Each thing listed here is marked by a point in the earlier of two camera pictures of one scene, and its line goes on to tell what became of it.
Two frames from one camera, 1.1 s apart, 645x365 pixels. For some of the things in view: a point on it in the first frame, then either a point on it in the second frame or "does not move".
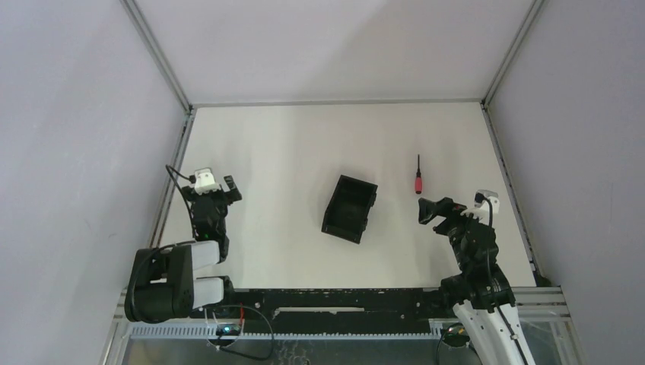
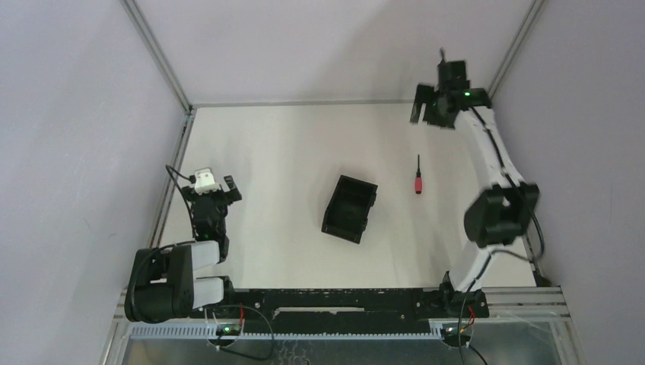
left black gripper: (212, 199) does not move
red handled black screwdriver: (418, 185) does not move
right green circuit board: (455, 335) does not move
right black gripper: (445, 207) -> (426, 94)
